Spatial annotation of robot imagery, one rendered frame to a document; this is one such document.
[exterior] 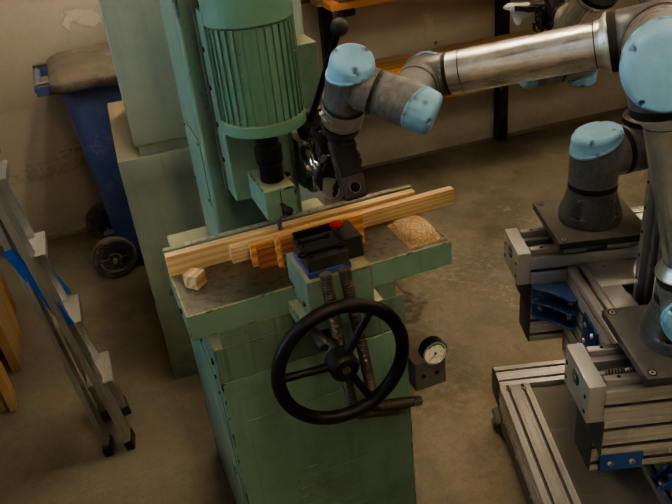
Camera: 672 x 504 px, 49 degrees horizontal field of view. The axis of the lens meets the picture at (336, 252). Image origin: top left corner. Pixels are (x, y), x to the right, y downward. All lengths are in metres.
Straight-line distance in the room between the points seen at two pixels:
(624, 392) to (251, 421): 0.79
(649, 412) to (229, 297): 0.85
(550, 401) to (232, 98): 1.32
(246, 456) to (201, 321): 0.39
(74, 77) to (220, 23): 1.82
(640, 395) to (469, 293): 1.66
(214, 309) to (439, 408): 1.22
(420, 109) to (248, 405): 0.80
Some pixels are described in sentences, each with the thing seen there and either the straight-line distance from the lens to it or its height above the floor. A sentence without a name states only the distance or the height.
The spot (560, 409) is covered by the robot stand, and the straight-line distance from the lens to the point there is 2.27.
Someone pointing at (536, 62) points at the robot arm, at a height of 1.36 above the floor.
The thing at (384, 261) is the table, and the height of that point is 0.90.
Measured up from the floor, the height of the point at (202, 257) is 0.93.
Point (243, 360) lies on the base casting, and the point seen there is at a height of 0.76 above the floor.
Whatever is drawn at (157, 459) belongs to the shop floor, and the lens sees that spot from 2.57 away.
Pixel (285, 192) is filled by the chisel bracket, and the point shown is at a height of 1.06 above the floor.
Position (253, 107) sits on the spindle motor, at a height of 1.26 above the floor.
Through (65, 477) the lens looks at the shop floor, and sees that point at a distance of 2.63.
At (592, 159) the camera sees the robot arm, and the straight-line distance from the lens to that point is 1.82.
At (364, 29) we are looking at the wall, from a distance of 4.05.
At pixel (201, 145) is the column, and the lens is 1.75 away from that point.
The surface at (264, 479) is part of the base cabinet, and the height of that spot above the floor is 0.40.
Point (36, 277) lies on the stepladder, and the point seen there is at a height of 0.70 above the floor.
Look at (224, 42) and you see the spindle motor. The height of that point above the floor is 1.39.
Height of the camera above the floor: 1.73
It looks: 30 degrees down
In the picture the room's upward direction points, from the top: 6 degrees counter-clockwise
